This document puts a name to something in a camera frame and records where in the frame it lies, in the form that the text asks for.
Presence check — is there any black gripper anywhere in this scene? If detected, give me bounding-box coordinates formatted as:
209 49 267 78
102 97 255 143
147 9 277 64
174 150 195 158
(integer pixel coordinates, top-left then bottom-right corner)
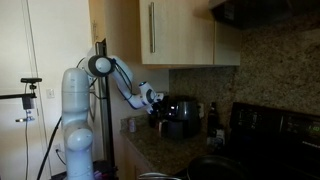
150 99 167 115

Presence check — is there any black coffee maker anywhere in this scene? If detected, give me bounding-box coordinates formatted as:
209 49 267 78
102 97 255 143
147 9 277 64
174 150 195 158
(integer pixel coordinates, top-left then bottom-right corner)
164 95 202 140
148 92 170 130

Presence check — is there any silver travel mug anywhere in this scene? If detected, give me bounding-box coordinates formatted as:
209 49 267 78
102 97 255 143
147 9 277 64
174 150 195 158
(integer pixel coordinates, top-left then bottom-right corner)
157 119 169 136

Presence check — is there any small spice jar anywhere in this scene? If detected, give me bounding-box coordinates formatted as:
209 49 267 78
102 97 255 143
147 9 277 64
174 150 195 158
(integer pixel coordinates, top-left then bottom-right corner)
128 117 137 134

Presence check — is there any white backsplash outlet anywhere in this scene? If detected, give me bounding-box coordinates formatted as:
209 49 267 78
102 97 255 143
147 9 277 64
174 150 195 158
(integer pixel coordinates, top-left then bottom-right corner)
198 102 205 120

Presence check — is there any stainless steel refrigerator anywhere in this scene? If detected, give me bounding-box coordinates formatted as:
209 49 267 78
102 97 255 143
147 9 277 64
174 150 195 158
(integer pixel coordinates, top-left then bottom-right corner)
84 38 116 169

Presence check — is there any dark glass bottle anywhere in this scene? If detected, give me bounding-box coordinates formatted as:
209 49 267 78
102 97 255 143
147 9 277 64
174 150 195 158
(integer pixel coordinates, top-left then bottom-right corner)
207 101 222 138

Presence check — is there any wooden lower cabinet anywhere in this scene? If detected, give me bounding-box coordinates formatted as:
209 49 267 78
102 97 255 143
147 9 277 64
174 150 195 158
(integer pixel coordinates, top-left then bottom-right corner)
114 133 158 180

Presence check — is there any small white box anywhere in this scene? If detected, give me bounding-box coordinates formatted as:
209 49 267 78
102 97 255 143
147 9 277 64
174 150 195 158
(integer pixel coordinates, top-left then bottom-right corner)
206 129 226 148

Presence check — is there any silver pot lid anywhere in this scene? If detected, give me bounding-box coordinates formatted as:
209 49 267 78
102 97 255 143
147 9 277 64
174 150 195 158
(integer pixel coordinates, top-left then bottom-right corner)
137 172 183 180

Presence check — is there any light wooden upper cabinet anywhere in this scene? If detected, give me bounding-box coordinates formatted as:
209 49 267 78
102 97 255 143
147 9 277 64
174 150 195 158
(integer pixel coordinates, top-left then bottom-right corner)
88 0 242 70

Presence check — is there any black frying pan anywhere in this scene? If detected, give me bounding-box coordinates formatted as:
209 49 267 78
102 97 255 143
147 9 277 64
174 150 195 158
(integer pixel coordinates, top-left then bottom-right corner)
186 154 249 180

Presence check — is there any black kitchen stove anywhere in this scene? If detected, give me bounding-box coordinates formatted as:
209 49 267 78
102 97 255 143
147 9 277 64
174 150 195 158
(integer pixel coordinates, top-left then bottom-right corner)
213 101 320 180

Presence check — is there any black range hood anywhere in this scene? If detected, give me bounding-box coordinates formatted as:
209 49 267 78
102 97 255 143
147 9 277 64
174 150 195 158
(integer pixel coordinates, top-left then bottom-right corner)
208 0 320 30

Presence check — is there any metal cabinet bar handle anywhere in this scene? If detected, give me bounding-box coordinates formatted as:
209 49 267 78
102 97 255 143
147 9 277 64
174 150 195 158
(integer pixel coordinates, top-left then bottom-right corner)
149 1 157 54

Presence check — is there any white wall light switch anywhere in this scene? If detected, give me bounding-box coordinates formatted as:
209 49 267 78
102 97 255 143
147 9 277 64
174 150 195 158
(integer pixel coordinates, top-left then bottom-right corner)
46 87 56 99

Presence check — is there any white wall power outlet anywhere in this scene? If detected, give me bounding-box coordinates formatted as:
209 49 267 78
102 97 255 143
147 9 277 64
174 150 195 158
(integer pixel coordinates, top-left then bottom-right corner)
52 142 65 155

